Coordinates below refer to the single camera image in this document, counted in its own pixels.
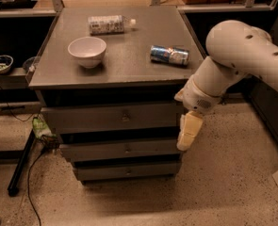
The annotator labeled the grey top drawer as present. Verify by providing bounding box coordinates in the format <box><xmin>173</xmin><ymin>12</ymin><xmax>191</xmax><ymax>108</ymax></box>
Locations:
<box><xmin>41</xmin><ymin>102</ymin><xmax>184</xmax><ymax>134</ymax></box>

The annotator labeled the black floor cable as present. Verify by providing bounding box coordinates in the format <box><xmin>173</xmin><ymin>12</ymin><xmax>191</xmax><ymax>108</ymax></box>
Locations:
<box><xmin>26</xmin><ymin>148</ymin><xmax>48</xmax><ymax>226</ymax></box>

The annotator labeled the small clear glass bowl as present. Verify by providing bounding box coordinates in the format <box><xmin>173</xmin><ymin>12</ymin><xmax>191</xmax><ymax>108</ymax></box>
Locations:
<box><xmin>23</xmin><ymin>56</ymin><xmax>41</xmax><ymax>73</ymax></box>

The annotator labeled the grey left shelf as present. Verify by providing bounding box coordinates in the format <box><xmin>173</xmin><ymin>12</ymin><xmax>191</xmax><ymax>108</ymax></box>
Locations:
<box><xmin>0</xmin><ymin>68</ymin><xmax>27</xmax><ymax>89</ymax></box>

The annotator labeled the black metal table leg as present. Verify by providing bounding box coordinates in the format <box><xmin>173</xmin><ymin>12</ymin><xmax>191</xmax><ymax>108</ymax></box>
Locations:
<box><xmin>8</xmin><ymin>131</ymin><xmax>35</xmax><ymax>197</ymax></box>

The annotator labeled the clear plastic water bottle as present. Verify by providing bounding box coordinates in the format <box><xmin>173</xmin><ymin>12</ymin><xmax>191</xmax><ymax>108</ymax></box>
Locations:
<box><xmin>88</xmin><ymin>15</ymin><xmax>137</xmax><ymax>35</ymax></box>

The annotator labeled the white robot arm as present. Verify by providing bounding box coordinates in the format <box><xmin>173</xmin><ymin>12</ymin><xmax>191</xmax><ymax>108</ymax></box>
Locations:
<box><xmin>174</xmin><ymin>20</ymin><xmax>278</xmax><ymax>152</ymax></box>

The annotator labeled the white ceramic bowl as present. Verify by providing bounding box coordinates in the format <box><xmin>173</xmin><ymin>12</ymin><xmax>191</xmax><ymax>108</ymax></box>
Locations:
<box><xmin>68</xmin><ymin>37</ymin><xmax>106</xmax><ymax>69</ymax></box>

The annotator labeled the grey drawer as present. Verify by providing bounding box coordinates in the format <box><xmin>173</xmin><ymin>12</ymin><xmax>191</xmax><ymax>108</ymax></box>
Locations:
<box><xmin>59</xmin><ymin>138</ymin><xmax>180</xmax><ymax>162</ymax></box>
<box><xmin>41</xmin><ymin>102</ymin><xmax>184</xmax><ymax>134</ymax></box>
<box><xmin>74</xmin><ymin>161</ymin><xmax>181</xmax><ymax>181</ymax></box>

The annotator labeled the grey drawer cabinet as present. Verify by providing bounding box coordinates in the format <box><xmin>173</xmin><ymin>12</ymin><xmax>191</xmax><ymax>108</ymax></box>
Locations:
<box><xmin>28</xmin><ymin>6</ymin><xmax>208</xmax><ymax>185</ymax></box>

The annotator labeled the grey middle drawer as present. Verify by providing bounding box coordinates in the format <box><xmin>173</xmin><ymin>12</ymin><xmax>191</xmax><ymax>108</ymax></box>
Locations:
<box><xmin>59</xmin><ymin>138</ymin><xmax>180</xmax><ymax>162</ymax></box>

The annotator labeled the green snack bag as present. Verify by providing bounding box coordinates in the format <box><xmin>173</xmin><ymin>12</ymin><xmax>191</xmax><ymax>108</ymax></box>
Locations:
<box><xmin>32</xmin><ymin>117</ymin><xmax>58</xmax><ymax>148</ymax></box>

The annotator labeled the blue patterned bowl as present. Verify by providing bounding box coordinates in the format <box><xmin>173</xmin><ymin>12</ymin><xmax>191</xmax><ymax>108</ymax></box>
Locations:
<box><xmin>0</xmin><ymin>55</ymin><xmax>14</xmax><ymax>74</ymax></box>

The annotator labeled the grey bottom drawer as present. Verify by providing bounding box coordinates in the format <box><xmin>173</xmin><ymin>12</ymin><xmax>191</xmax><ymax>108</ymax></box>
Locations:
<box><xmin>74</xmin><ymin>161</ymin><xmax>181</xmax><ymax>181</ymax></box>

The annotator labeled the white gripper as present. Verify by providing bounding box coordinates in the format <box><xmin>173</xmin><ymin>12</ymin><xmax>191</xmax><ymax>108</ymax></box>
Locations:
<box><xmin>174</xmin><ymin>76</ymin><xmax>221</xmax><ymax>152</ymax></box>

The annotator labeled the blue soda can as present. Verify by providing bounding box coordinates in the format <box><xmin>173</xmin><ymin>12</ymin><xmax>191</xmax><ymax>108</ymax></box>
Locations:
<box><xmin>150</xmin><ymin>45</ymin><xmax>189</xmax><ymax>66</ymax></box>

